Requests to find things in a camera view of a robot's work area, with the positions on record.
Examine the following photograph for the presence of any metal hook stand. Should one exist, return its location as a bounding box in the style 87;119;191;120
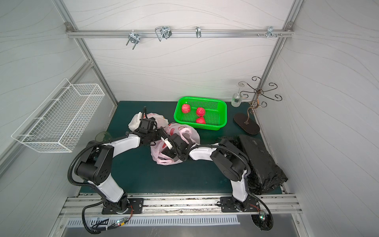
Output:
233;81;283;135

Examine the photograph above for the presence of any white wire basket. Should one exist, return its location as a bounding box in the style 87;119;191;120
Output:
11;79;105;153

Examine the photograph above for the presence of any black plastic bag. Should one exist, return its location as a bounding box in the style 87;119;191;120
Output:
216;134;288;195

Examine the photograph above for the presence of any white vent strip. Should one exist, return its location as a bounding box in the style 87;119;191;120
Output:
66;215;240;228

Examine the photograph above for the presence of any metal clamp hook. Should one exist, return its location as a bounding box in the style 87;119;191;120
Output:
195;26;201;39
126;32;140;50
257;26;278;38
155;26;172;41

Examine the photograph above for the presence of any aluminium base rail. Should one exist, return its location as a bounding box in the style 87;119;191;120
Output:
59;194;303;218

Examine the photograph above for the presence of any metal crossbar rail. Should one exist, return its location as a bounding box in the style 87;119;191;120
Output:
66;28;295;39

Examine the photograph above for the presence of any clear glass bottle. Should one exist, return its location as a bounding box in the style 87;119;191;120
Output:
231;88;242;108

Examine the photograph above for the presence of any white plastic bag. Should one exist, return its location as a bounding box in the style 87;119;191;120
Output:
128;112;169;131

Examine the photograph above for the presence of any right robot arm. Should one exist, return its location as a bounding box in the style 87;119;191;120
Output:
158;127;274;231

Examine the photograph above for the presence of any green plastic basket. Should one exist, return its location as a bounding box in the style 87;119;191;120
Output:
174;96;228;131

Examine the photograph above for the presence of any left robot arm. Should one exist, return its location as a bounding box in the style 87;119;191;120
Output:
67;107;159;235

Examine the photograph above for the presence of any pink plastic bag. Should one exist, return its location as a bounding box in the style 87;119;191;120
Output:
151;123;200;166

